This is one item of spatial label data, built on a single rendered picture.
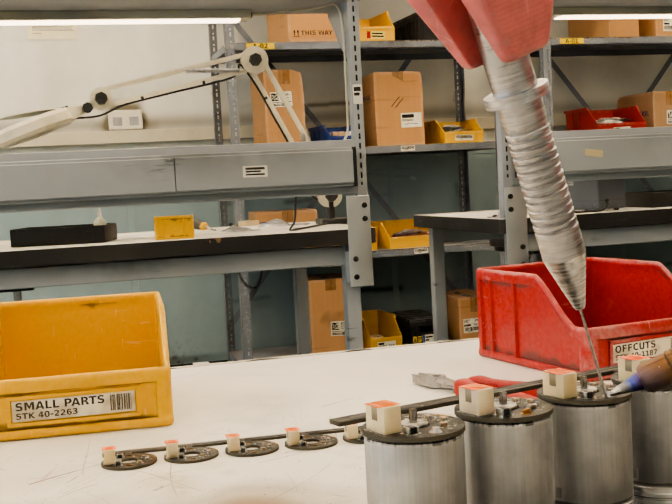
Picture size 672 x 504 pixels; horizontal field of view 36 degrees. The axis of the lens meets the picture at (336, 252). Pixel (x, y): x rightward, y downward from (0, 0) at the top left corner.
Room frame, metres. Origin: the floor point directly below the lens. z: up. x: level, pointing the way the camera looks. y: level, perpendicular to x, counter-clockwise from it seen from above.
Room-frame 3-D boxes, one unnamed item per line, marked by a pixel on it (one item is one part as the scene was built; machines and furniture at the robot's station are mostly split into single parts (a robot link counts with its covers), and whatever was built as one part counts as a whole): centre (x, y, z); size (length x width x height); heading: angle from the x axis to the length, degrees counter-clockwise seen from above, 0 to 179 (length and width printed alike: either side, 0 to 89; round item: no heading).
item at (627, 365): (0.28, -0.08, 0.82); 0.01 x 0.01 x 0.01; 30
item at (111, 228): (2.69, 0.71, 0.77); 0.24 x 0.16 x 0.04; 91
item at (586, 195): (3.00, -0.75, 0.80); 0.15 x 0.12 x 0.10; 34
